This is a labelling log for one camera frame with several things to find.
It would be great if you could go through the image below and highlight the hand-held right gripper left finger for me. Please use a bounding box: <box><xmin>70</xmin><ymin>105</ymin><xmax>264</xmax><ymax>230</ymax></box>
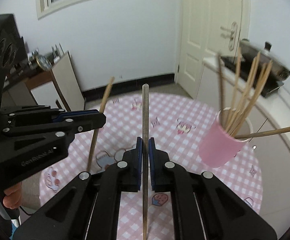
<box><xmin>14</xmin><ymin>137</ymin><xmax>143</xmax><ymax>240</ymax></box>

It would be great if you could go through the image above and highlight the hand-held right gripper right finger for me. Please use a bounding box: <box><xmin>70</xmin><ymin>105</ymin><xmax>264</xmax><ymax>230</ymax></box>
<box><xmin>148</xmin><ymin>137</ymin><xmax>277</xmax><ymax>240</ymax></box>

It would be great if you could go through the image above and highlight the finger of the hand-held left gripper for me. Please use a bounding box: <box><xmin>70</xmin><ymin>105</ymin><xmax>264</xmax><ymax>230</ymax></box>
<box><xmin>2</xmin><ymin>112</ymin><xmax>107</xmax><ymax>143</ymax></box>
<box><xmin>0</xmin><ymin>106</ymin><xmax>102</xmax><ymax>125</ymax></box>

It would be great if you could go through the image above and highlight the wooden chopstick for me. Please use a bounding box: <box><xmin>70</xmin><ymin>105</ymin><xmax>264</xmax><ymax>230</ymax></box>
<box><xmin>142</xmin><ymin>84</ymin><xmax>150</xmax><ymax>240</ymax></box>
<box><xmin>86</xmin><ymin>76</ymin><xmax>116</xmax><ymax>172</ymax></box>
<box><xmin>234</xmin><ymin>124</ymin><xmax>290</xmax><ymax>140</ymax></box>

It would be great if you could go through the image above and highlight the pink cup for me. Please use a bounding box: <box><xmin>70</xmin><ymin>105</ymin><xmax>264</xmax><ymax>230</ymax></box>
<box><xmin>198</xmin><ymin>107</ymin><xmax>254</xmax><ymax>168</ymax></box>

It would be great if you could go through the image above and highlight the pile of wooden chopsticks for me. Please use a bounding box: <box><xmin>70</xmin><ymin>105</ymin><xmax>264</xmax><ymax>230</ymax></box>
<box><xmin>218</xmin><ymin>46</ymin><xmax>274</xmax><ymax>137</ymax></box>

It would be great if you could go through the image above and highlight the person's left hand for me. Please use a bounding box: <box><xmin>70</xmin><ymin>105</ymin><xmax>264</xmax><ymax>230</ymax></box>
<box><xmin>4</xmin><ymin>182</ymin><xmax>23</xmax><ymax>209</ymax></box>

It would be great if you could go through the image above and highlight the beige leaning board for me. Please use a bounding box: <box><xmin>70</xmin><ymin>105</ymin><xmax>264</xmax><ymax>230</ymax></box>
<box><xmin>51</xmin><ymin>50</ymin><xmax>86</xmax><ymax>112</ymax></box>

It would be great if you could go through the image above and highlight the pink checkered tablecloth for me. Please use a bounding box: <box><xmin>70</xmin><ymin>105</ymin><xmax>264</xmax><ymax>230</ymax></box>
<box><xmin>39</xmin><ymin>92</ymin><xmax>263</xmax><ymax>240</ymax></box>

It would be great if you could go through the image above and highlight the dark wooden desk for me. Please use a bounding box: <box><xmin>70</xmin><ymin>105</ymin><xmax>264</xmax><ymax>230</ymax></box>
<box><xmin>4</xmin><ymin>62</ymin><xmax>60</xmax><ymax>110</ymax></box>

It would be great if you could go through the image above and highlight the round gold clock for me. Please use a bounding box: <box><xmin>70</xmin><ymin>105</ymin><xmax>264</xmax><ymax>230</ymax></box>
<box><xmin>36</xmin><ymin>55</ymin><xmax>52</xmax><ymax>70</ymax></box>

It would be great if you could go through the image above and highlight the metal rack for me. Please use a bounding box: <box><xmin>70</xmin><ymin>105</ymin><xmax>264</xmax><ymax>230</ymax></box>
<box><xmin>51</xmin><ymin>43</ymin><xmax>65</xmax><ymax>57</ymax></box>

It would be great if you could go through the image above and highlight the cream door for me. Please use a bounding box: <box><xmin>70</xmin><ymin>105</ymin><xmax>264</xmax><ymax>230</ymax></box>
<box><xmin>178</xmin><ymin>0</ymin><xmax>251</xmax><ymax>101</ymax></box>

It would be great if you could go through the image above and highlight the white counter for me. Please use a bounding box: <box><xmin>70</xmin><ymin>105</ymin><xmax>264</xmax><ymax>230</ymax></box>
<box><xmin>197</xmin><ymin>56</ymin><xmax>290</xmax><ymax>205</ymax></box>

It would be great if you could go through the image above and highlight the black induction cooker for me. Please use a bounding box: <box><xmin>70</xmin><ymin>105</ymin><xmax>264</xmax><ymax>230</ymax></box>
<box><xmin>220</xmin><ymin>55</ymin><xmax>284</xmax><ymax>98</ymax></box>

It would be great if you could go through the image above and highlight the dark metal wok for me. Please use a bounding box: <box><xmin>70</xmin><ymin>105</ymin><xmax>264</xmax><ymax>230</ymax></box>
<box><xmin>238</xmin><ymin>39</ymin><xmax>290</xmax><ymax>82</ymax></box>

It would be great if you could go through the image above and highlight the thin black cable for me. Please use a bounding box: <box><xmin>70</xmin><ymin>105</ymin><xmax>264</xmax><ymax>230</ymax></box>
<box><xmin>255</xmin><ymin>118</ymin><xmax>269</xmax><ymax>133</ymax></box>

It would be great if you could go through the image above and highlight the metal door handle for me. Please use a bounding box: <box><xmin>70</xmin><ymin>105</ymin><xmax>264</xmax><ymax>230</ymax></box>
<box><xmin>220</xmin><ymin>21</ymin><xmax>238</xmax><ymax>51</ymax></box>

